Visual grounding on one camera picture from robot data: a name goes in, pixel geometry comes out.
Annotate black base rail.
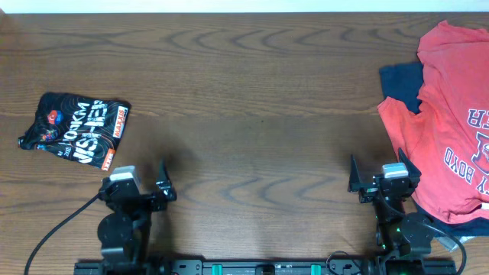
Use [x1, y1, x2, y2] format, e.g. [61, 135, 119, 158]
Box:
[73, 257, 457, 275]

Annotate black orange-patterned jersey shirt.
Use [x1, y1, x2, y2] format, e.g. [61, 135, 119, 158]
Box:
[18, 92, 131, 171]

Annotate navy blue garment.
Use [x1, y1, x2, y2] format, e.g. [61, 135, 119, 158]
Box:
[379, 63, 423, 114]

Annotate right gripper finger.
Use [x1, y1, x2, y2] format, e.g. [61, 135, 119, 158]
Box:
[398, 148, 422, 187]
[348, 155, 362, 193]

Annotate red printed t-shirt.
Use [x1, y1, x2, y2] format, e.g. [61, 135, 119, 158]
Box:
[377, 21, 488, 224]

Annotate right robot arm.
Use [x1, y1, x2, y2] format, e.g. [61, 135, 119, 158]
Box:
[348, 150, 433, 274]

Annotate grey garment corner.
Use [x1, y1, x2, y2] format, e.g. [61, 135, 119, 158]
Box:
[436, 236, 475, 252]

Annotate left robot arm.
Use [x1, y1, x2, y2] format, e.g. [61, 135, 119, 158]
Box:
[97, 161, 177, 274]

